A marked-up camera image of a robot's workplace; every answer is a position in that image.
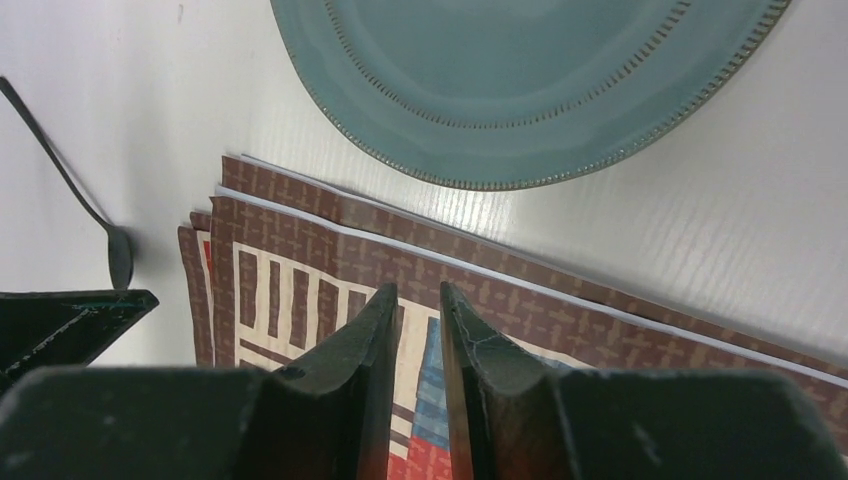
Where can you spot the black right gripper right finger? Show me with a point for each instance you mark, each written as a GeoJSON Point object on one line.
{"type": "Point", "coordinates": [512, 416]}

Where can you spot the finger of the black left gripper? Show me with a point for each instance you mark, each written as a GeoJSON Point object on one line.
{"type": "Point", "coordinates": [41, 329]}

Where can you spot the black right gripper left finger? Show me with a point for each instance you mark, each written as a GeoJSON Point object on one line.
{"type": "Point", "coordinates": [325, 415]}

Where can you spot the black spoon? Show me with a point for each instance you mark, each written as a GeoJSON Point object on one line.
{"type": "Point", "coordinates": [119, 245]}

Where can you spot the striped patchwork placemat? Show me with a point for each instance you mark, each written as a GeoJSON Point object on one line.
{"type": "Point", "coordinates": [283, 261]}

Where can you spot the teal ceramic plate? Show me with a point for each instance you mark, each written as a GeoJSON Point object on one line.
{"type": "Point", "coordinates": [507, 95]}

